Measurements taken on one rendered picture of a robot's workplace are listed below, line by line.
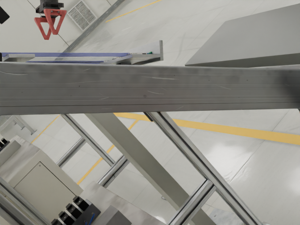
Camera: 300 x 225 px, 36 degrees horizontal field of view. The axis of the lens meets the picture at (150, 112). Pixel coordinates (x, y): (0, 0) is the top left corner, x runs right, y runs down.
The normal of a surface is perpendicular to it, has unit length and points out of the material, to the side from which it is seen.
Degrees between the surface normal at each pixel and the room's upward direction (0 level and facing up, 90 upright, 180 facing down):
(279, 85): 90
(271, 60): 90
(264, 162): 0
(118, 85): 90
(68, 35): 90
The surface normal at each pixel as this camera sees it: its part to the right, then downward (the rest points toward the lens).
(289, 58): -0.66, 0.70
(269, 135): -0.62, -0.71
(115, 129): 0.47, -0.02
